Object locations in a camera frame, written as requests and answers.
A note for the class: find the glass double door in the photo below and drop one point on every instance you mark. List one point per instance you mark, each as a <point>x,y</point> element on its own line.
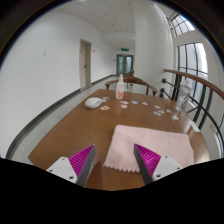
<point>124,65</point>

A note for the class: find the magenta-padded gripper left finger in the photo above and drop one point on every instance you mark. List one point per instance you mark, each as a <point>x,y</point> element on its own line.
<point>63,166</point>

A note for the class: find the small sticker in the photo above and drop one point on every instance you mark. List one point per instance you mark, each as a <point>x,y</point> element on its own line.
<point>105,107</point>
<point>157,107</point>
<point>124,106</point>
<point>105,98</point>
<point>157,113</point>
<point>161,111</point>
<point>144,103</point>
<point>124,102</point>
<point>169,110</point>
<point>175,117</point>
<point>134,102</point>

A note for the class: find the pink towel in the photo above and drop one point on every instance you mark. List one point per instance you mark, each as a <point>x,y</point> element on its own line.
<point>160,141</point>

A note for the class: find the wooden handrail with black bars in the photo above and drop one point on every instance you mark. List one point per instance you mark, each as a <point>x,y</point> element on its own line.
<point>196,80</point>

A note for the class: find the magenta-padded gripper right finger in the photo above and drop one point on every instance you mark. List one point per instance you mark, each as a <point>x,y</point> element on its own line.
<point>165,165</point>

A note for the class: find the clear plastic drink bottle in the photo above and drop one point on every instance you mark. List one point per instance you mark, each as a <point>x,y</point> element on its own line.
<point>183,95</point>

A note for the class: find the tall black-framed window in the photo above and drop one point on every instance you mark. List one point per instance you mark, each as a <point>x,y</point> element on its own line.
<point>191,56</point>

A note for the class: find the beige wall door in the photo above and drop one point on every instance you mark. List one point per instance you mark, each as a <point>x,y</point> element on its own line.
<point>85,63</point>

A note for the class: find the green exit sign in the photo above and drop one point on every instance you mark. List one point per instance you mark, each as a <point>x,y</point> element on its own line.
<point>124,49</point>

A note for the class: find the white paper sheet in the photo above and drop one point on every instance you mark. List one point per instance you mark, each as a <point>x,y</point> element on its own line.
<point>194,126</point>

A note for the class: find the wooden chair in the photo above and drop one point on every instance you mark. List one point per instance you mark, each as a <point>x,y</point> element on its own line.
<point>133,80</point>

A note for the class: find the small black-framed window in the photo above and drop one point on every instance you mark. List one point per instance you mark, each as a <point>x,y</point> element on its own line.
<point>181,25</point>

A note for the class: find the spray bottle with orange label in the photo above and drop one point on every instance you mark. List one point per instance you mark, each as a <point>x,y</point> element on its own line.
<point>120,90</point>

